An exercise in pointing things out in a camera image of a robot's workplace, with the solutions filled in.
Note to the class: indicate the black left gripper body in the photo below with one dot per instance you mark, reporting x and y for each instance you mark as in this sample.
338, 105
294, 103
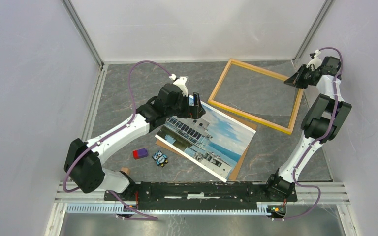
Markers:
181, 109

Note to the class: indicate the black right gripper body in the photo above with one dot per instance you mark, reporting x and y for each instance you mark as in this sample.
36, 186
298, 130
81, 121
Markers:
306, 74

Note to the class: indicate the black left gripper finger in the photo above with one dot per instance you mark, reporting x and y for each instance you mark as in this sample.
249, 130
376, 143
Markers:
196, 111
196, 100

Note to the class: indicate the building and sky photo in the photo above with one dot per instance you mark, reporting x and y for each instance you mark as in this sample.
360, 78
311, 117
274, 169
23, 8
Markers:
215, 142

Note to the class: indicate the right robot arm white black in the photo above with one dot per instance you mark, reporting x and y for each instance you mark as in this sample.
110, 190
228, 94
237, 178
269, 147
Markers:
321, 123

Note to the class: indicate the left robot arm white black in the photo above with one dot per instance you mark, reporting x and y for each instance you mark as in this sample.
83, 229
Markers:
83, 165

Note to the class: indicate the blue owl figure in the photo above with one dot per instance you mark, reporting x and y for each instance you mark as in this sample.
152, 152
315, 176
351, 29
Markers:
160, 158

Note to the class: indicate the red purple block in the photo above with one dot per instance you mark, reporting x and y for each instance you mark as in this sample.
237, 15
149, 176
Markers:
140, 153

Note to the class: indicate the small wooden block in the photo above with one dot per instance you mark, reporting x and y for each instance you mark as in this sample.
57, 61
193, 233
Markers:
125, 170

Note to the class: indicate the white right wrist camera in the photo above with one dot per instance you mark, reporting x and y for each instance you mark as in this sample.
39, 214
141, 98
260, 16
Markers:
315, 61

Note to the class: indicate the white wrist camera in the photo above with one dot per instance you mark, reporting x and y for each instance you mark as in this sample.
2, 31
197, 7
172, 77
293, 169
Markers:
315, 61
180, 82

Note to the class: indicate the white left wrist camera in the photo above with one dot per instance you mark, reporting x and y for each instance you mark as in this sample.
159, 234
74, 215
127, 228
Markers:
180, 82

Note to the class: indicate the aluminium corner post right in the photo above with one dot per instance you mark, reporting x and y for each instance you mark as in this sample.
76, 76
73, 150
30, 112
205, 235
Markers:
312, 31

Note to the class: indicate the aluminium corner post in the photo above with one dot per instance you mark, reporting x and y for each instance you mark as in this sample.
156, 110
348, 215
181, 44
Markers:
312, 31
82, 31

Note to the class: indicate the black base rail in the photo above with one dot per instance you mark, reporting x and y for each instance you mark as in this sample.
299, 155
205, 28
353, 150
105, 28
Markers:
205, 195

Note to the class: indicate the aluminium frame rail front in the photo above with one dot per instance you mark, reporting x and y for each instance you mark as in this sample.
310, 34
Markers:
326, 214

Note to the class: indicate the aluminium corner post left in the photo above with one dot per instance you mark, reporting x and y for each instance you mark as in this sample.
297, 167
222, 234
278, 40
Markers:
82, 31

